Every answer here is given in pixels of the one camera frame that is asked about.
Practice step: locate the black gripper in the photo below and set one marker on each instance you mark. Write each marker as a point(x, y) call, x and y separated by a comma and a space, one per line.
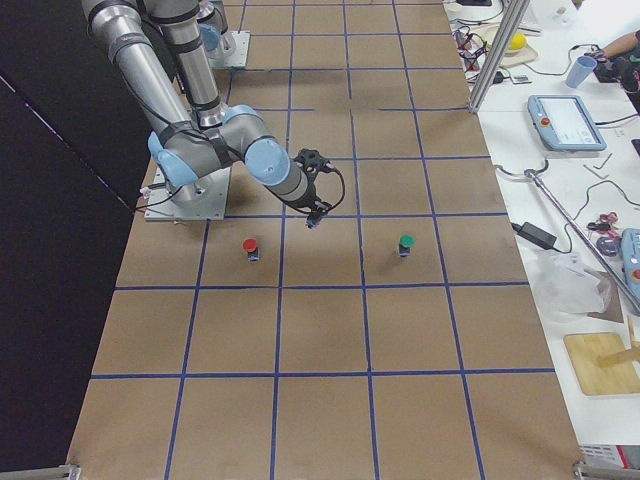
point(306, 202)

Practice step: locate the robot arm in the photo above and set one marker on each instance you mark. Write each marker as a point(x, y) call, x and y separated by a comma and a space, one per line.
point(218, 42)
point(162, 50)

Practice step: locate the red push button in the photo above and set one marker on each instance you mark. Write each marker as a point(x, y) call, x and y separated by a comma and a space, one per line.
point(252, 250)

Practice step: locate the black power adapter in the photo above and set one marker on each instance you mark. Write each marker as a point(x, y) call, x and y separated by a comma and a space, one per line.
point(535, 235)

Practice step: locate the yellow ball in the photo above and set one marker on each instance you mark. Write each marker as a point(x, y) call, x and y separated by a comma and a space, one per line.
point(518, 42)

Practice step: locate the teach pendant tablet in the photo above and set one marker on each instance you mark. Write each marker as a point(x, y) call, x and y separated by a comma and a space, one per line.
point(564, 123)

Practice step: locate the clear plastic bag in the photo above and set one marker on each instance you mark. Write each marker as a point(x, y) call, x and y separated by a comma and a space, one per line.
point(565, 285)

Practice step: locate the blue paper cup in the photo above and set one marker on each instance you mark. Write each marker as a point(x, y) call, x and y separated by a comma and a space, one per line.
point(582, 67)

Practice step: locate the wooden cutting board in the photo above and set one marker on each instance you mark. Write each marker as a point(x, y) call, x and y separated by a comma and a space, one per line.
point(602, 363)

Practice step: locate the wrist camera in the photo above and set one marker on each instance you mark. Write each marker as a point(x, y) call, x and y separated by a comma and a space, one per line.
point(312, 162)

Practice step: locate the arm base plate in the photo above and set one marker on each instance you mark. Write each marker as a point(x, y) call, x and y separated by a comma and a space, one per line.
point(235, 50)
point(206, 199)

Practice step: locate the aluminium frame post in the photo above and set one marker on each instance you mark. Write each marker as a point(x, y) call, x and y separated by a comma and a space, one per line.
point(507, 28)

